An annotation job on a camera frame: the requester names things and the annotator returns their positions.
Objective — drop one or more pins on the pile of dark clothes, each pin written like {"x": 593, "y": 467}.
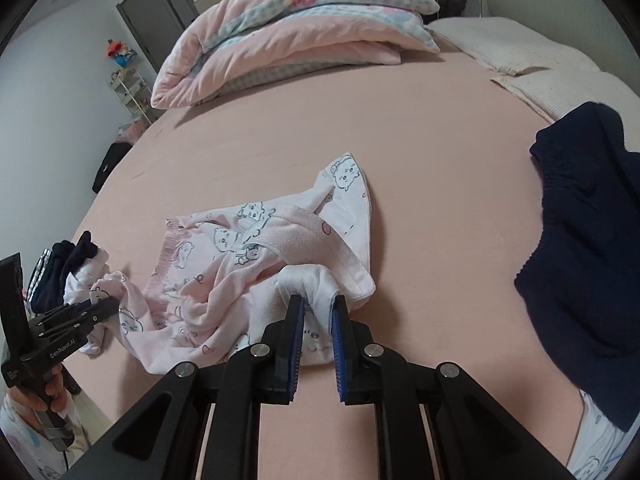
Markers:
{"x": 70, "y": 271}

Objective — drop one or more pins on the navy blue knit garment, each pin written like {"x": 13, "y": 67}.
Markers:
{"x": 581, "y": 283}

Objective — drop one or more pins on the cream pillow near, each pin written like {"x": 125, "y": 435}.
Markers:
{"x": 554, "y": 93}

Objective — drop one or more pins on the cream upholstered headboard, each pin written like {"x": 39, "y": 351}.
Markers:
{"x": 587, "y": 25}

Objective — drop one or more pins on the white storage shelf rack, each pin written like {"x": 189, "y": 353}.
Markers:
{"x": 134, "y": 94}

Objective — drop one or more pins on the pink bear print pajama garment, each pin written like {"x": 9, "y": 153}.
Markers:
{"x": 225, "y": 274}

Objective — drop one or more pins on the colourful plush toy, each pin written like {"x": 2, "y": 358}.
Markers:
{"x": 119, "y": 52}

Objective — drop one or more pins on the folded pink quilt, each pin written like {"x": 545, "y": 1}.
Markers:
{"x": 240, "y": 44}

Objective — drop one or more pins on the cream pillow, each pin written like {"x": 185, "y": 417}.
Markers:
{"x": 554, "y": 93}
{"x": 508, "y": 47}

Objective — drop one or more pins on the cream pillow far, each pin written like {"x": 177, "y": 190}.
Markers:
{"x": 508, "y": 47}

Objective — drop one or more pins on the person's left hand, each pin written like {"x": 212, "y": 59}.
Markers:
{"x": 27, "y": 403}

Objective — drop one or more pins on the pink bed sheet mattress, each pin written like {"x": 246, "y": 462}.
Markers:
{"x": 408, "y": 188}

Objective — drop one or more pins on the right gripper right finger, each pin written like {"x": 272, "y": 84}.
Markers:
{"x": 369, "y": 373}

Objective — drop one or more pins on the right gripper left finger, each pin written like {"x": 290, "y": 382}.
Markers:
{"x": 264, "y": 373}

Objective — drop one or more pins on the black bag on floor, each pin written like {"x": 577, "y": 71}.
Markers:
{"x": 114, "y": 155}

